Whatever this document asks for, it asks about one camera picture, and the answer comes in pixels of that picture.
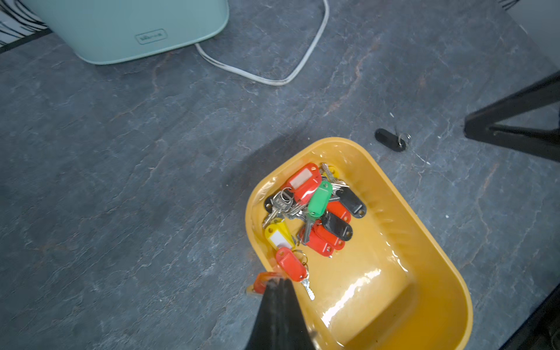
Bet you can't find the black tag key in box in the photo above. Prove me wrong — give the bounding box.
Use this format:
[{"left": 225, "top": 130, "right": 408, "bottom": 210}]
[{"left": 335, "top": 188, "right": 367, "bottom": 219}]

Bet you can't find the mint green toaster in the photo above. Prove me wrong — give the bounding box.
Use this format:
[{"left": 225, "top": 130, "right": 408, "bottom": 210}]
[{"left": 23, "top": 0, "right": 230, "bottom": 65}]

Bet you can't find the green tag key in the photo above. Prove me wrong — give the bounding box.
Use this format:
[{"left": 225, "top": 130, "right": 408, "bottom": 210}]
[{"left": 301, "top": 180, "right": 333, "bottom": 245}]

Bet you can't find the red tag key in box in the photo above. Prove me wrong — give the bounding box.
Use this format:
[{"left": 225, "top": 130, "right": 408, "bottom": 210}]
[{"left": 306, "top": 225, "right": 346, "bottom": 258}]

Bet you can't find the black tag key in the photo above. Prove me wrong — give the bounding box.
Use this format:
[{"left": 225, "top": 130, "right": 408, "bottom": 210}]
[
  {"left": 335, "top": 188, "right": 367, "bottom": 219},
  {"left": 321, "top": 211, "right": 354, "bottom": 242},
  {"left": 374, "top": 128, "right": 411, "bottom": 153}
]

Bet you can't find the red tag white label key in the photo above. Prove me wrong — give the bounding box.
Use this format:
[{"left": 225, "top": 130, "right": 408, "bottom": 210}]
[{"left": 282, "top": 163, "right": 322, "bottom": 205}]

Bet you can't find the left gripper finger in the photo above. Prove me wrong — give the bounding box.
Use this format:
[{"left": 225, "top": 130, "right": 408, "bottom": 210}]
[{"left": 246, "top": 277, "right": 315, "bottom": 350}]

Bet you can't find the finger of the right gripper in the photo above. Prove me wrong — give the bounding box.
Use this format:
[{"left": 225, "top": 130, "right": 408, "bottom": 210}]
[{"left": 463, "top": 71, "right": 560, "bottom": 163}]

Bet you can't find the white toaster power cable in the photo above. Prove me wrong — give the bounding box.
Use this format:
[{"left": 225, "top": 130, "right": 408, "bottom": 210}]
[{"left": 194, "top": 0, "right": 330, "bottom": 87}]

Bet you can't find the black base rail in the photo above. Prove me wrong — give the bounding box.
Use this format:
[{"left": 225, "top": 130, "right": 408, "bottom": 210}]
[{"left": 500, "top": 286, "right": 560, "bottom": 350}]

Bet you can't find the yellow plastic storage box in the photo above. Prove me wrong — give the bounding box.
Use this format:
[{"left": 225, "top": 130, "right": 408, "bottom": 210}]
[{"left": 245, "top": 137, "right": 473, "bottom": 349}]

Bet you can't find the yellow tag key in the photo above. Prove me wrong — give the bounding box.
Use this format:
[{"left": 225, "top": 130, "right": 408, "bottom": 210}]
[{"left": 264, "top": 218, "right": 296, "bottom": 251}]

